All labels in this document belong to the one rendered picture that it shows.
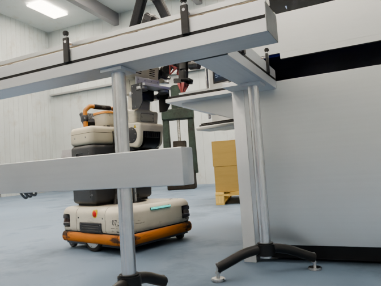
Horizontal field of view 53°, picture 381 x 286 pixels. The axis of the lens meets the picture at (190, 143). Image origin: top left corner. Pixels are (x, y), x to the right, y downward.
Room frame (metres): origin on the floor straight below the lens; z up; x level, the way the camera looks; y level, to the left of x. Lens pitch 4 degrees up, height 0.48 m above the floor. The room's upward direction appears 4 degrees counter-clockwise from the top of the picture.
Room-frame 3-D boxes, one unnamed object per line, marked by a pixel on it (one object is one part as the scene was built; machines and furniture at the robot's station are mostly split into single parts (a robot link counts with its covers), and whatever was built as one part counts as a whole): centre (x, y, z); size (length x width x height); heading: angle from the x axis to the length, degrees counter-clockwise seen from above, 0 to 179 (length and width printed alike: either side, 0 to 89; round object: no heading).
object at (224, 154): (5.49, -0.83, 0.41); 1.40 x 1.00 x 0.82; 165
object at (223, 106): (2.11, -0.12, 0.79); 0.34 x 0.03 x 0.13; 64
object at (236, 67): (1.55, -0.23, 0.92); 0.69 x 0.15 x 0.16; 154
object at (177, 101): (2.33, -0.24, 0.87); 0.70 x 0.48 x 0.02; 154
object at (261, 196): (1.68, -0.30, 0.46); 0.09 x 0.09 x 0.77; 64
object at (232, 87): (1.84, -0.26, 0.87); 0.14 x 0.13 x 0.02; 64
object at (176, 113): (9.66, 0.27, 1.32); 0.87 x 0.69 x 2.65; 67
